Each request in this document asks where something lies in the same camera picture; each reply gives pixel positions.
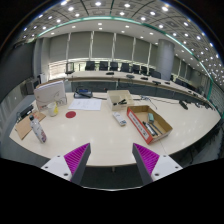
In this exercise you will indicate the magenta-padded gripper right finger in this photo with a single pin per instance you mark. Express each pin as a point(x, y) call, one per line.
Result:
point(146, 159)

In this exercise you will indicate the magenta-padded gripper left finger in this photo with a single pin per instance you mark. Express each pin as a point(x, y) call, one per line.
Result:
point(77, 159)

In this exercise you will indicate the clear plastic water bottle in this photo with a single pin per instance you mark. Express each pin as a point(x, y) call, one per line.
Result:
point(38, 130)

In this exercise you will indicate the red-sided open cardboard box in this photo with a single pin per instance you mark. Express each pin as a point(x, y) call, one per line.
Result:
point(137, 125)

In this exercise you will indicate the teal hand tool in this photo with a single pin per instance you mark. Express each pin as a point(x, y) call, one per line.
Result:
point(151, 117)

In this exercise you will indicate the flat round red coaster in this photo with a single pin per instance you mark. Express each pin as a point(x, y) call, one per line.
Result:
point(70, 114)

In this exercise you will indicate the small white rectangular box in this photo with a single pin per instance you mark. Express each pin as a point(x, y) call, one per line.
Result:
point(119, 119)

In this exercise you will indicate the white printed paper sheet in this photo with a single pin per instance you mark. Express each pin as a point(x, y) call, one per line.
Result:
point(85, 104)

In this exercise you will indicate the white paper cup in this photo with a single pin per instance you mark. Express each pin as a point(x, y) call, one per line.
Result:
point(52, 110)

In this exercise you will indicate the flat brown cardboard sheet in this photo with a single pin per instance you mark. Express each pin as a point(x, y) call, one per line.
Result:
point(26, 126)

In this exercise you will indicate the black marker pen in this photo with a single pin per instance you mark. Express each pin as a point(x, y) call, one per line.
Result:
point(120, 102)

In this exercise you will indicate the black desk console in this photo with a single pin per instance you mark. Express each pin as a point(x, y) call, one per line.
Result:
point(82, 93)

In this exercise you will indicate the black desk device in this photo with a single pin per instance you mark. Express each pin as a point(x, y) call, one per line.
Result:
point(183, 104)

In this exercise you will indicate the black power strip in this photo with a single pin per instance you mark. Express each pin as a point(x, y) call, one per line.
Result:
point(26, 111)

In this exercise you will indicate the large white cardboard box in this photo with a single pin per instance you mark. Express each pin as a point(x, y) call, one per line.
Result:
point(49, 93)

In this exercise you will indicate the black desk microphone units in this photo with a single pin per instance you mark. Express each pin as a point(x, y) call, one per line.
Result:
point(130, 76)

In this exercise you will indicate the grey box monitor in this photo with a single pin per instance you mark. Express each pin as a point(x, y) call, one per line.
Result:
point(31, 86)

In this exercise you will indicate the row of black chairs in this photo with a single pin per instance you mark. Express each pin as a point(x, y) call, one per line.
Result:
point(114, 66)

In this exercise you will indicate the ceiling lights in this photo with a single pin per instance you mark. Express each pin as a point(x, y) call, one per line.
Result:
point(98, 4)

